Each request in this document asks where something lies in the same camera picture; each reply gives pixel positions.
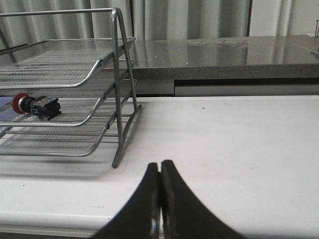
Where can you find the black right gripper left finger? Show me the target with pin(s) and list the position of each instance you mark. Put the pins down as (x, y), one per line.
(139, 218)

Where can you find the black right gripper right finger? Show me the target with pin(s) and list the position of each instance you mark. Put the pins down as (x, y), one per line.
(184, 216)

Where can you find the silver wire rack frame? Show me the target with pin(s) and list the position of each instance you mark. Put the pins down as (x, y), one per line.
(119, 74)

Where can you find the red emergency stop button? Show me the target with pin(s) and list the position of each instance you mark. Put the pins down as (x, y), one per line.
(43, 106)

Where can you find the silver mesh tray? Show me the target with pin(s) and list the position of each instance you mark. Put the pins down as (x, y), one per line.
(67, 141)
(77, 108)
(54, 63)

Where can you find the dark granite counter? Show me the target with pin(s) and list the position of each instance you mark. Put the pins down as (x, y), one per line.
(254, 57)

